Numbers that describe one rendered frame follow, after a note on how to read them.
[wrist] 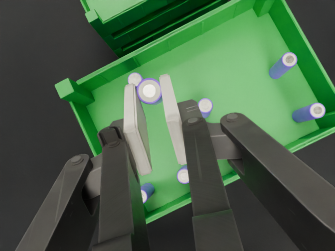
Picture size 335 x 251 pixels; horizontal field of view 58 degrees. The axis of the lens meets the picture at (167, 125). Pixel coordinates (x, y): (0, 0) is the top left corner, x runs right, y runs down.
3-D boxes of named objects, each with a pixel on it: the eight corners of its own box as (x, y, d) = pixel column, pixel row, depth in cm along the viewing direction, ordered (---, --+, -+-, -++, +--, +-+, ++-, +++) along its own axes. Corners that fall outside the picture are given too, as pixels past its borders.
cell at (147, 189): (145, 198, 42) (136, 207, 36) (139, 186, 42) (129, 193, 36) (156, 192, 42) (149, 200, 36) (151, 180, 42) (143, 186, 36)
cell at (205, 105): (201, 120, 42) (202, 115, 36) (195, 108, 42) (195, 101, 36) (212, 114, 42) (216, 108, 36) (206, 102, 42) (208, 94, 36)
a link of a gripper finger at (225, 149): (187, 146, 14) (250, 129, 14) (175, 102, 18) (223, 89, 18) (193, 171, 15) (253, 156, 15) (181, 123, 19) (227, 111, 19)
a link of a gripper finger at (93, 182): (137, 187, 15) (79, 202, 15) (135, 136, 19) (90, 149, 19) (128, 162, 14) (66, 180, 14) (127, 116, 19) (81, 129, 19)
